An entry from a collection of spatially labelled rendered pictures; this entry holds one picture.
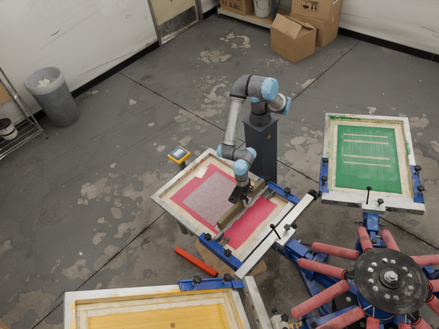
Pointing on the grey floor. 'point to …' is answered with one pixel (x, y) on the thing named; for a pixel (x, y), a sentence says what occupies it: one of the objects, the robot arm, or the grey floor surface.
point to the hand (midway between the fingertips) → (242, 204)
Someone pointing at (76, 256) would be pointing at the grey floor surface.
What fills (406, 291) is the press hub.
